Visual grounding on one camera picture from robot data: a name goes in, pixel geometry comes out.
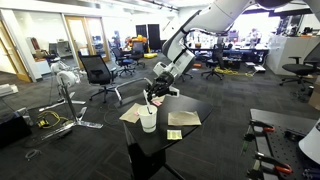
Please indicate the white device on metal stand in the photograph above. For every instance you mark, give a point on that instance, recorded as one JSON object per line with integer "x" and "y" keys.
{"x": 68, "y": 80}

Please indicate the brown paper napkin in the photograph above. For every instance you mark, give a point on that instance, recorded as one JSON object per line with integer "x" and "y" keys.
{"x": 128, "y": 115}
{"x": 184, "y": 118}
{"x": 160, "y": 98}

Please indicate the white pen with blue clip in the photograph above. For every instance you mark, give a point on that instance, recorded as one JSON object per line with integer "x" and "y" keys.
{"x": 146, "y": 99}

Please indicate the black work table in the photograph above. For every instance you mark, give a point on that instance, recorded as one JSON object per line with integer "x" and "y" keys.
{"x": 156, "y": 146}

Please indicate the white paper cup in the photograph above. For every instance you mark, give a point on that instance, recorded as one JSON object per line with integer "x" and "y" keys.
{"x": 147, "y": 121}

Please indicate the pink sticky note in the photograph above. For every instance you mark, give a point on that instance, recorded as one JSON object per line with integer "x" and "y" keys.
{"x": 157, "y": 103}
{"x": 136, "y": 114}

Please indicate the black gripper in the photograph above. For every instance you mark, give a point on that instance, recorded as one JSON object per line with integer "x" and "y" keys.
{"x": 162, "y": 83}

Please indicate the black mesh office chair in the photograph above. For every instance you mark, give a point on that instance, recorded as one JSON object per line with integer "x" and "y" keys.
{"x": 96, "y": 71}

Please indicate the cardboard box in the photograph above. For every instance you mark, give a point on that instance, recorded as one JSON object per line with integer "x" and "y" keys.
{"x": 315, "y": 95}

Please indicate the white cabinet counter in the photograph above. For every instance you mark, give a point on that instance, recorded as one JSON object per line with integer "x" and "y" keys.
{"x": 283, "y": 53}

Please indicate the yellow sticky note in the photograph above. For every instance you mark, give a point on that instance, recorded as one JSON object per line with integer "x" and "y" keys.
{"x": 174, "y": 134}

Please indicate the blue office chair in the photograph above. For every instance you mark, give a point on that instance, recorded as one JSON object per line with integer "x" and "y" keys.
{"x": 122, "y": 61}

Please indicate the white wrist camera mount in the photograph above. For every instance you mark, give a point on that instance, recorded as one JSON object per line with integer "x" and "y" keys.
{"x": 161, "y": 69}

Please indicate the black box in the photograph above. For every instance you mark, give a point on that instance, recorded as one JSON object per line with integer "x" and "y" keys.
{"x": 13, "y": 130}

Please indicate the long lab desk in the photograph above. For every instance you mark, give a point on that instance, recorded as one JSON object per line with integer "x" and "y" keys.
{"x": 246, "y": 51}

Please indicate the silver metal chair frame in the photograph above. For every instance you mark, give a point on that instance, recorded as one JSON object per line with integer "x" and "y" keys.
{"x": 131, "y": 83}

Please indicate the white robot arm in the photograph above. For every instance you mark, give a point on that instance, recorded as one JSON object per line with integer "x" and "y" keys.
{"x": 216, "y": 16}

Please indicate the black office chair with armrests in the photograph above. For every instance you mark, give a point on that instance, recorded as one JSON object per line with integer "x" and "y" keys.
{"x": 300, "y": 68}

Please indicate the black partition panels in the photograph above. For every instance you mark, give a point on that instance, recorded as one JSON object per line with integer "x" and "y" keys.
{"x": 153, "y": 35}

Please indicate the wooden framed glass door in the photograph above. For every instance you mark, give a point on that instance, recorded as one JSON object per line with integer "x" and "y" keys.
{"x": 78, "y": 36}

